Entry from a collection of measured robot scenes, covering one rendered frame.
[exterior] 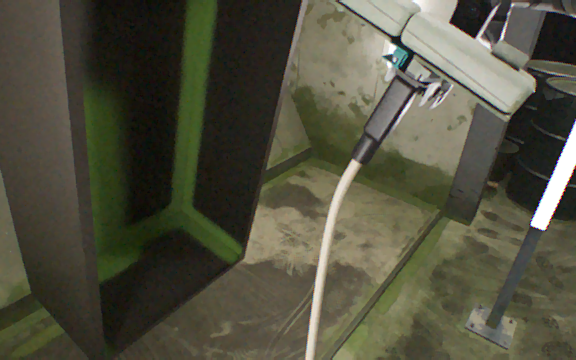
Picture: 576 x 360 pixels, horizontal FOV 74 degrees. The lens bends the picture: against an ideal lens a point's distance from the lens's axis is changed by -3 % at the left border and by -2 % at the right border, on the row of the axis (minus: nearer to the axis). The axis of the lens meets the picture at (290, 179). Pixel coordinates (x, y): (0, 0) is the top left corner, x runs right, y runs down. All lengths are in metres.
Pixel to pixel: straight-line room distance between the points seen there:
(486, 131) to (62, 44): 2.31
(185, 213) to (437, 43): 1.34
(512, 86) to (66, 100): 0.59
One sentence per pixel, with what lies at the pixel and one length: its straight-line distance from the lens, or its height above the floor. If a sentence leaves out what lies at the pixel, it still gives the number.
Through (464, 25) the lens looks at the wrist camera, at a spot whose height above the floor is 1.39.
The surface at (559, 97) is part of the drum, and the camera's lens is 3.03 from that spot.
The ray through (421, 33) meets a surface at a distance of 0.49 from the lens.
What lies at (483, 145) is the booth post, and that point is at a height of 0.57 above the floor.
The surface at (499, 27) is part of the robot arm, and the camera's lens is 0.78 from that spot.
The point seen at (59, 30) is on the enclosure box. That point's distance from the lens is 0.64.
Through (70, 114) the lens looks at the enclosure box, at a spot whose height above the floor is 1.23.
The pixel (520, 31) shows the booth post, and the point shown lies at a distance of 2.47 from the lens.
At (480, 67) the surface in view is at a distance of 0.47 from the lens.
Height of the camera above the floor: 1.45
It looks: 29 degrees down
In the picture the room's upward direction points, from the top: 4 degrees clockwise
